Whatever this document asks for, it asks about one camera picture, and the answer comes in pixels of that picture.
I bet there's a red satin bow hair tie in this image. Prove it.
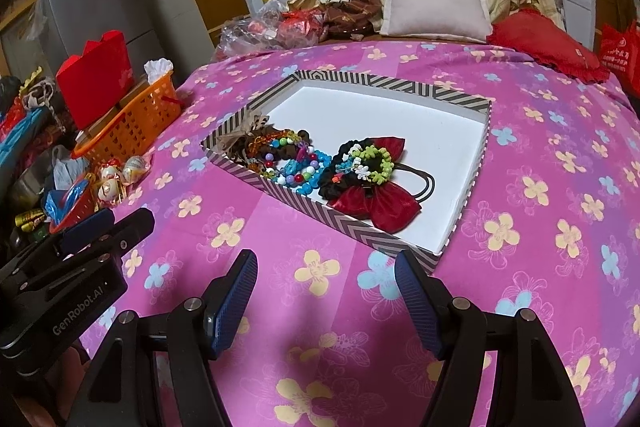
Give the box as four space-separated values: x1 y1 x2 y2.
326 135 424 235

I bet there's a black scrunchie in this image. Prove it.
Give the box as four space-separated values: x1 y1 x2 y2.
318 138 373 202

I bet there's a white pillow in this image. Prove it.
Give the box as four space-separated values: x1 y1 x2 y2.
380 0 492 42

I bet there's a blue bead bracelet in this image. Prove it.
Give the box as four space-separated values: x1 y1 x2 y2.
276 148 334 197

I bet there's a red shopping bag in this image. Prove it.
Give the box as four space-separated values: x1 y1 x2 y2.
598 20 640 98

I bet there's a striped hexagonal tray box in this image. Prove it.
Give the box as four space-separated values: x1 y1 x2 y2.
202 70 491 272

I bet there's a multicolour bead bracelet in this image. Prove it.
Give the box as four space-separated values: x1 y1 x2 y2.
246 128 321 188

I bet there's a red gift bag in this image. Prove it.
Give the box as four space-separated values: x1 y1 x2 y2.
55 30 134 130

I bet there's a clear plastic bag of sweets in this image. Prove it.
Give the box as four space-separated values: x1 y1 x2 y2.
213 0 326 62

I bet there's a leopard print bow scrunchie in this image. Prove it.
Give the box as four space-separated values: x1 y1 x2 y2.
214 114 311 174

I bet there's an orange plastic basket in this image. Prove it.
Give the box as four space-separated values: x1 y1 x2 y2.
70 70 183 164

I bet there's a colourful flower bead bracelet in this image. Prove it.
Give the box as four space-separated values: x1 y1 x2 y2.
332 142 397 186

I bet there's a grey refrigerator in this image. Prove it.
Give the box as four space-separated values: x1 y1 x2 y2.
38 0 214 81

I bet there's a wrapped egg red foil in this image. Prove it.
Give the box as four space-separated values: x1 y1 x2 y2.
96 178 126 208

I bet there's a wrapped egg upper red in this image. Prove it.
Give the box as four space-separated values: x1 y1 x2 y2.
98 158 122 182

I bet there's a wrapped egg silver foil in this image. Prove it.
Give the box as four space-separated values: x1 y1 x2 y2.
122 155 151 186

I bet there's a red cushion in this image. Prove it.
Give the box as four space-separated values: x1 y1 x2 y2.
487 9 610 83

